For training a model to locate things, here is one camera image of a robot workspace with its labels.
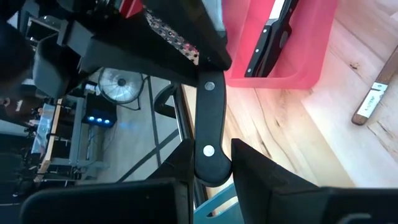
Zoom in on white-bladed black-handled knife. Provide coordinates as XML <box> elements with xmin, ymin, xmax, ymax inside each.
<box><xmin>244</xmin><ymin>0</ymin><xmax>286</xmax><ymax>78</ymax></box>

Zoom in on black aluminium table frame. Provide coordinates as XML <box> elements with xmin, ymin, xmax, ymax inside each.
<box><xmin>172</xmin><ymin>82</ymin><xmax>197</xmax><ymax>144</ymax></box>

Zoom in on black-handled steak knife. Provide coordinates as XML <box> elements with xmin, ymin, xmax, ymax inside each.
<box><xmin>193</xmin><ymin>70</ymin><xmax>233</xmax><ymax>188</ymax></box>

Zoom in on black box blue lights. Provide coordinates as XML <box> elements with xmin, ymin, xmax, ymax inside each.
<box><xmin>81</xmin><ymin>93</ymin><xmax>118</xmax><ymax>128</ymax></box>

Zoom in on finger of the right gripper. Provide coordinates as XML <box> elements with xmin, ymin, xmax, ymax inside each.
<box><xmin>141</xmin><ymin>0</ymin><xmax>233</xmax><ymax>72</ymax></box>
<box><xmin>77</xmin><ymin>18</ymin><xmax>200</xmax><ymax>88</ymax></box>

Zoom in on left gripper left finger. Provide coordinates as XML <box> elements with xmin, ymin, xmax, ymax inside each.
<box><xmin>18</xmin><ymin>138</ymin><xmax>195</xmax><ymax>224</ymax></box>

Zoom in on wooden workbench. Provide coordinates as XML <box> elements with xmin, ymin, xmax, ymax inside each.
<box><xmin>30</xmin><ymin>96</ymin><xmax>111</xmax><ymax>184</ymax></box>

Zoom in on dark wooden spoon white label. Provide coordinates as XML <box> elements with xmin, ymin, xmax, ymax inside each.
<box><xmin>351</xmin><ymin>45</ymin><xmax>398</xmax><ymax>126</ymax></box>

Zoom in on red-topped metal box grater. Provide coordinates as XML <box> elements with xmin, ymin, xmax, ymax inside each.
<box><xmin>119</xmin><ymin>0</ymin><xmax>200</xmax><ymax>66</ymax></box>

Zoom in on teal plastic bin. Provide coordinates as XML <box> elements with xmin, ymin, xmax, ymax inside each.
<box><xmin>193</xmin><ymin>182</ymin><xmax>246</xmax><ymax>224</ymax></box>

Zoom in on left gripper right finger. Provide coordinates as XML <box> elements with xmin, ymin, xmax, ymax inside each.
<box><xmin>231</xmin><ymin>138</ymin><xmax>398</xmax><ymax>224</ymax></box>

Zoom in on red plastic tray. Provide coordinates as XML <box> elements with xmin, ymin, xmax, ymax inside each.
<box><xmin>221</xmin><ymin>0</ymin><xmax>339</xmax><ymax>90</ymax></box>

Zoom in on all-black knife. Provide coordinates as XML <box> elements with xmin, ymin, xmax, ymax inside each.
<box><xmin>257</xmin><ymin>0</ymin><xmax>301</xmax><ymax>78</ymax></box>

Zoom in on black floor fan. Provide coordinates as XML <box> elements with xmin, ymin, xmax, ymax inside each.
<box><xmin>98</xmin><ymin>67</ymin><xmax>146</xmax><ymax>106</ymax></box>

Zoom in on grey chair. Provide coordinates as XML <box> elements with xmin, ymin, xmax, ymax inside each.
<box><xmin>32</xmin><ymin>33</ymin><xmax>94</xmax><ymax>100</ymax></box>

